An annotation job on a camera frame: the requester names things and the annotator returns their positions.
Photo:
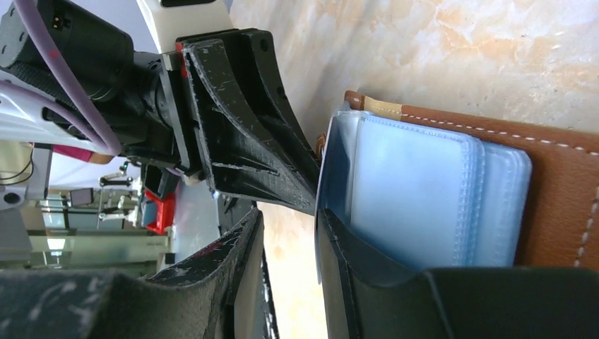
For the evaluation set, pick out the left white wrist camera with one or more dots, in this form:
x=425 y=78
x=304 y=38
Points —
x=169 y=23

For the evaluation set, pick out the red box in background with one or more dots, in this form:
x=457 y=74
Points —
x=158 y=213

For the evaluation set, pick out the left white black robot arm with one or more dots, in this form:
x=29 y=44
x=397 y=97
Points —
x=209 y=104

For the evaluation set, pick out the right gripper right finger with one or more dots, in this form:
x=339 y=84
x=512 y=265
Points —
x=367 y=294

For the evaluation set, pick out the brown leather card holder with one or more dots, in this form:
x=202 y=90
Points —
x=432 y=189

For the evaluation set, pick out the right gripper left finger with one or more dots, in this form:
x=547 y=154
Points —
x=191 y=299

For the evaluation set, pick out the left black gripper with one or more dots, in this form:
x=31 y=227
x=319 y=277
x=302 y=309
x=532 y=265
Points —
x=70 y=77

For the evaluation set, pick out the person in pink shirt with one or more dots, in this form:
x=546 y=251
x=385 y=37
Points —
x=83 y=155

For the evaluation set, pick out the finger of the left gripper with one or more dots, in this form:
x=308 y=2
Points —
x=256 y=68

